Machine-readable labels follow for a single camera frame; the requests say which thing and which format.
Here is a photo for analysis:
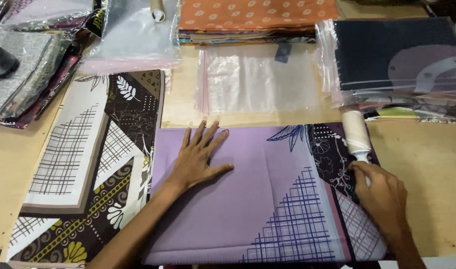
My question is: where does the person's right hand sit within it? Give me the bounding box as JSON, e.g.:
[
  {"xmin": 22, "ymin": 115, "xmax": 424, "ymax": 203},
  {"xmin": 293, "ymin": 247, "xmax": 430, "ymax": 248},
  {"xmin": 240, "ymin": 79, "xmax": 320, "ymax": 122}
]
[{"xmin": 348, "ymin": 161, "xmax": 408, "ymax": 235}]

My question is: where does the person's left hand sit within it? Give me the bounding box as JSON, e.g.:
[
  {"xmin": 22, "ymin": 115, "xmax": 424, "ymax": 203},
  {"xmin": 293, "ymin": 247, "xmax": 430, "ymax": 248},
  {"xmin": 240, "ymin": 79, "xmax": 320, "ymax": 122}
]
[{"xmin": 169, "ymin": 120, "xmax": 235, "ymax": 191}]

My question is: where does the white lint roller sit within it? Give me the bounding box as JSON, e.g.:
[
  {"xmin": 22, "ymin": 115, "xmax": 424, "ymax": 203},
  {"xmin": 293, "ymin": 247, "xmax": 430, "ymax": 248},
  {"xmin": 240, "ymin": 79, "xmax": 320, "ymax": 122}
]
[{"xmin": 341, "ymin": 110, "xmax": 373, "ymax": 187}]

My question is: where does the purple patterned fabric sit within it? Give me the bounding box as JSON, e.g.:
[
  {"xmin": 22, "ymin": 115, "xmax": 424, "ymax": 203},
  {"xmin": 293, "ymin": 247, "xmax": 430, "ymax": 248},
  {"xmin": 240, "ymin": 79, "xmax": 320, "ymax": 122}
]
[{"xmin": 141, "ymin": 123, "xmax": 391, "ymax": 266}]

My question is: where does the stack of bagged dark fabrics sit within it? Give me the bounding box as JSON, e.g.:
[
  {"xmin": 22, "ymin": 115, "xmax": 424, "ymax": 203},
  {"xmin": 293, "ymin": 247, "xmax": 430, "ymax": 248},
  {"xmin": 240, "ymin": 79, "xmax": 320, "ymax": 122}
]
[{"xmin": 314, "ymin": 16, "xmax": 456, "ymax": 124}]

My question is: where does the empty clear plastic zip bag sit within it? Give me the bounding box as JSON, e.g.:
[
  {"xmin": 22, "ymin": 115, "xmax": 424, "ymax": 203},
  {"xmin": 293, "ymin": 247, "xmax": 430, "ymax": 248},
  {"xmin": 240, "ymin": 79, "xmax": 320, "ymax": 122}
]
[{"xmin": 195, "ymin": 47, "xmax": 320, "ymax": 115}]

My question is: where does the small dark blue tag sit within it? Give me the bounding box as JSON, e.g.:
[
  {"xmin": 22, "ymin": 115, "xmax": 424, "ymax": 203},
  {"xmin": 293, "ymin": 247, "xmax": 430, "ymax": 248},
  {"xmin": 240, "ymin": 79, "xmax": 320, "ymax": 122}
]
[{"xmin": 274, "ymin": 42, "xmax": 293, "ymax": 64}]

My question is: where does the stack of folded printed fabrics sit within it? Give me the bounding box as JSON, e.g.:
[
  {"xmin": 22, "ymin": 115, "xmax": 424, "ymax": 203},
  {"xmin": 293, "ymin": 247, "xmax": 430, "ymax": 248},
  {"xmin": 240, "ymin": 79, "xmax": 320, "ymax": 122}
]
[{"xmin": 174, "ymin": 0, "xmax": 341, "ymax": 46}]

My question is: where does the beige lint roller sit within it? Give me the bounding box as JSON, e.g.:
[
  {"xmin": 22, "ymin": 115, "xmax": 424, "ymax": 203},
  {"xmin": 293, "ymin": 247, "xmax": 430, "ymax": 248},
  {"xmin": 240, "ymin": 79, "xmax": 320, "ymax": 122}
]
[{"xmin": 150, "ymin": 0, "xmax": 166, "ymax": 23}]

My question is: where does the pile of clear plastic bags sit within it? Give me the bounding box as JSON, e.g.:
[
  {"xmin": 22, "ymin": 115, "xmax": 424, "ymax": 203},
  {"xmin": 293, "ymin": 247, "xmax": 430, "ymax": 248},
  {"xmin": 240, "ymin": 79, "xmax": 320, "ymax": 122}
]
[{"xmin": 79, "ymin": 0, "xmax": 182, "ymax": 75}]

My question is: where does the folded brown cream patterned fabric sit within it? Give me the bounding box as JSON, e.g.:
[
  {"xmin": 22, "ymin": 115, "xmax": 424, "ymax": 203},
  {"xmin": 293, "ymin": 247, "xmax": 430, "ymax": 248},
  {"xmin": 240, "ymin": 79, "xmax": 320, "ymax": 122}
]
[{"xmin": 6, "ymin": 69, "xmax": 166, "ymax": 269}]

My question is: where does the stack of bagged grey fabrics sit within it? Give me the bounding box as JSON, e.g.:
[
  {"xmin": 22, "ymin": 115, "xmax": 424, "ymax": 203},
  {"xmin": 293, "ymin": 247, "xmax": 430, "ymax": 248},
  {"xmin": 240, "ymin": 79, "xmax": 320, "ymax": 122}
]
[{"xmin": 0, "ymin": 0, "xmax": 103, "ymax": 129}]

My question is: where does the black tape roll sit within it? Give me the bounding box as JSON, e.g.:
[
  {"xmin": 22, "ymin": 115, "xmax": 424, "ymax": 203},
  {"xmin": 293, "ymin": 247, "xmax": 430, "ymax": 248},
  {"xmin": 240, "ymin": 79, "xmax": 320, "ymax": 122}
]
[{"xmin": 0, "ymin": 44, "xmax": 20, "ymax": 79}]

